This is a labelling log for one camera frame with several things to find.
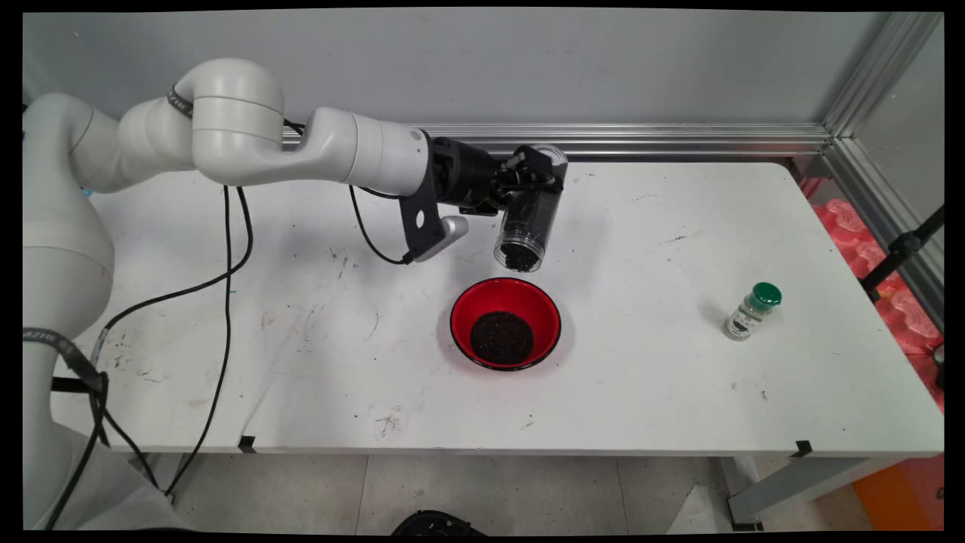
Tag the red plastic wrapped packs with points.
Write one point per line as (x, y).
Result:
(837, 219)

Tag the black tape piece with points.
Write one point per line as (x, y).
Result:
(802, 449)
(246, 444)

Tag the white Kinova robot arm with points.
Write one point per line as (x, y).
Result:
(234, 128)

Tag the red bowl black rim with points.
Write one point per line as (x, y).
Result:
(505, 294)

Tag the clear jar black seeds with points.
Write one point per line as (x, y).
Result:
(528, 226)

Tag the black seeds pile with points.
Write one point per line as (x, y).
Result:
(501, 338)

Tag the black stand bar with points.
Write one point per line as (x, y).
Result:
(905, 245)

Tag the grey table leg frame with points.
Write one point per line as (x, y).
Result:
(799, 483)

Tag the black floor object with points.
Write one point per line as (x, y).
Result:
(437, 524)

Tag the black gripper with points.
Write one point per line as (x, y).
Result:
(464, 172)

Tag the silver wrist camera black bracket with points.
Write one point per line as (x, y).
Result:
(422, 222)

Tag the short aluminium frame rail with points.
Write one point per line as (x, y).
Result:
(867, 192)

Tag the aluminium corner post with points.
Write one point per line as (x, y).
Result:
(878, 75)

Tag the dark round edge object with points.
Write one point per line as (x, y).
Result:
(939, 366)

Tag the orange floor object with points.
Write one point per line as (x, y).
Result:
(897, 498)

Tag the spice jar green lid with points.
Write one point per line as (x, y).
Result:
(750, 313)

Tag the long aluminium frame rail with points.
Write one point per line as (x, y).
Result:
(678, 139)

